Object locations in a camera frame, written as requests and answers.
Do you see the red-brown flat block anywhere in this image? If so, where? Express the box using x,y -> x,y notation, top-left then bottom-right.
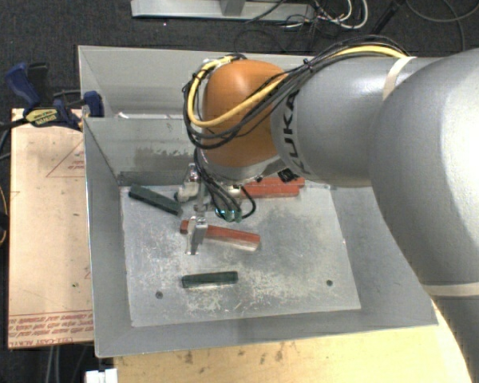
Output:
241,176 -> 307,199
180,219 -> 262,254

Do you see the dark green flat block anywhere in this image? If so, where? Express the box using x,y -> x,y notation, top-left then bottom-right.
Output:
128,184 -> 184,217
181,270 -> 240,290

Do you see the grey metal bin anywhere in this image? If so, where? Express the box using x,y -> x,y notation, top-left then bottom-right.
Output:
77,45 -> 440,359

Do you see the brown cardboard board red print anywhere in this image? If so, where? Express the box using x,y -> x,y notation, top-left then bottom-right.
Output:
7,108 -> 95,350

